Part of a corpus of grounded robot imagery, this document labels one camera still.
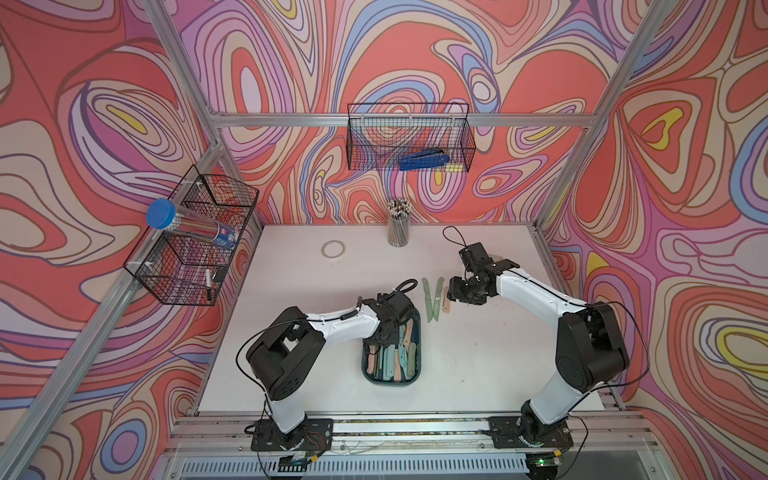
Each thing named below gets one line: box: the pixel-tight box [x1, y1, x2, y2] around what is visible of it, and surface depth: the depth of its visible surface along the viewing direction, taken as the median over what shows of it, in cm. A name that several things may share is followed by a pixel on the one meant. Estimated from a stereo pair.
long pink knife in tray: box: [367, 345, 377, 374], surface depth 86 cm
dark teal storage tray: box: [361, 308, 422, 386], surface depth 86 cm
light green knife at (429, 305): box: [422, 277, 434, 323], surface depth 101 cm
